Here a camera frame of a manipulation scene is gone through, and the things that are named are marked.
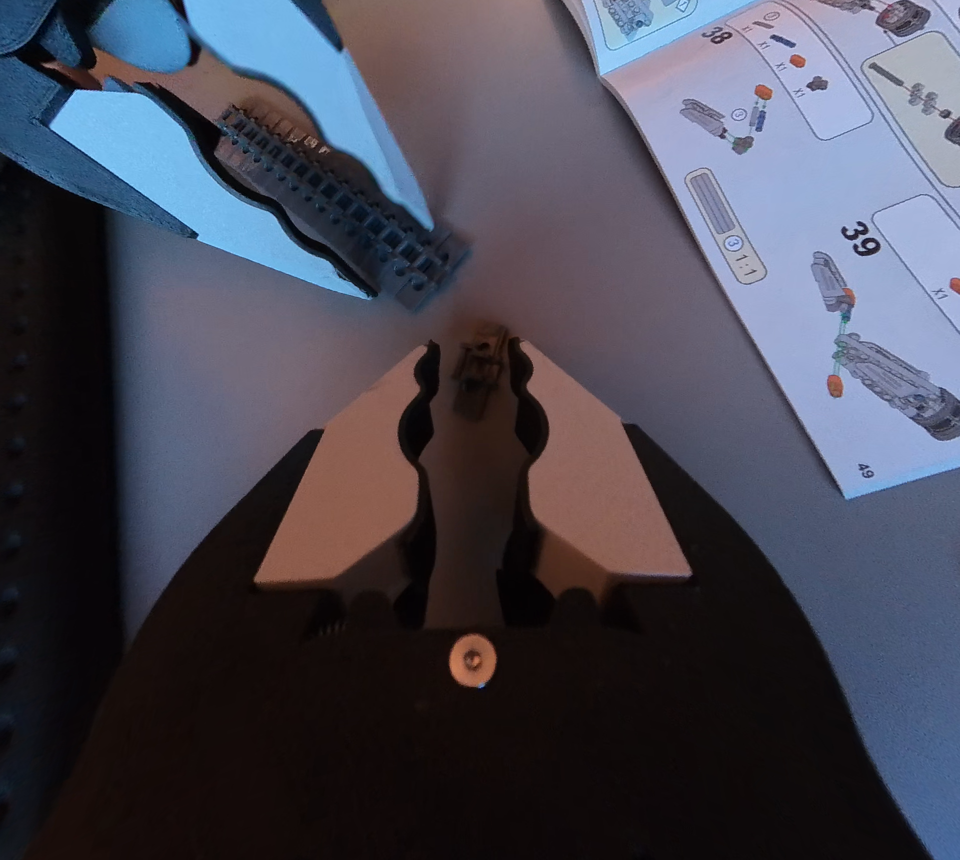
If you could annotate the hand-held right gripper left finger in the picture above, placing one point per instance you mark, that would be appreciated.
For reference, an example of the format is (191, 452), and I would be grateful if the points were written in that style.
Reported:
(345, 500)

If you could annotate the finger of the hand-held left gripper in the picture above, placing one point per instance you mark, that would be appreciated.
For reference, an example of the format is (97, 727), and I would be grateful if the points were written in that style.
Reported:
(277, 35)
(165, 170)

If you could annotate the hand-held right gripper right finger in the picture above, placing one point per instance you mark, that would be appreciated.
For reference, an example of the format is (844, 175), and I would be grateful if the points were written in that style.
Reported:
(607, 500)

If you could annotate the single grey track link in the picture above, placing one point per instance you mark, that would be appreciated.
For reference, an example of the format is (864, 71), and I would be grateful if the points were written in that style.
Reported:
(480, 373)

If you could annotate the grey desk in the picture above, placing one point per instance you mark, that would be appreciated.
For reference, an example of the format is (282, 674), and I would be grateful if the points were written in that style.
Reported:
(562, 163)

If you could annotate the black perforated chair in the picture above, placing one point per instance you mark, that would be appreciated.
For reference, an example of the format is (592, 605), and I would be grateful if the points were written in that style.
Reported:
(45, 425)

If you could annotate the white instruction booklet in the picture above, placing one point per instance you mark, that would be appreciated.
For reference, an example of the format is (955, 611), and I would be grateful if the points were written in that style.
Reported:
(787, 125)

